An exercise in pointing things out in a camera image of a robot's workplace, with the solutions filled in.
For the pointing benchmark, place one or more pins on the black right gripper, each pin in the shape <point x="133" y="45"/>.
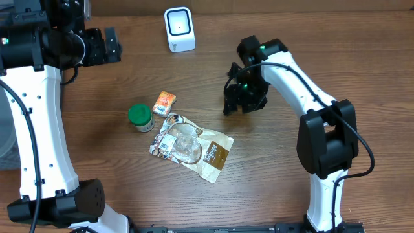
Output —
<point x="236" y="99"/>

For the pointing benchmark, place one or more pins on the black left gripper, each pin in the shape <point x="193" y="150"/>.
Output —
<point x="107" y="45"/>

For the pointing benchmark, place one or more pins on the green lidded jar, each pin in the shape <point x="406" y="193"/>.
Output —
<point x="141" y="117"/>

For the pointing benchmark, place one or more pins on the orange tissue pack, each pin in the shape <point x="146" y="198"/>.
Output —
<point x="162" y="106"/>

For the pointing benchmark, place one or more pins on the beige brown snack pouch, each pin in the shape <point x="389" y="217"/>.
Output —
<point x="199" y="149"/>

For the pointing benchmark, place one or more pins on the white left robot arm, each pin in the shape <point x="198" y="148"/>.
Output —
<point x="40" y="40"/>

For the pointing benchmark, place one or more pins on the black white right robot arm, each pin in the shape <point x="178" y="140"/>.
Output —
<point x="327" y="141"/>

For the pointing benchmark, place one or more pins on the white barcode scanner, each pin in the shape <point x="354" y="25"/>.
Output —
<point x="179" y="29"/>

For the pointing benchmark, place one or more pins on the dark grey mesh basket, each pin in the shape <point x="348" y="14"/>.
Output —
<point x="9" y="152"/>

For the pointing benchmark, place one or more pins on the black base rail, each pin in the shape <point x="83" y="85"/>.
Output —
<point x="223" y="229"/>

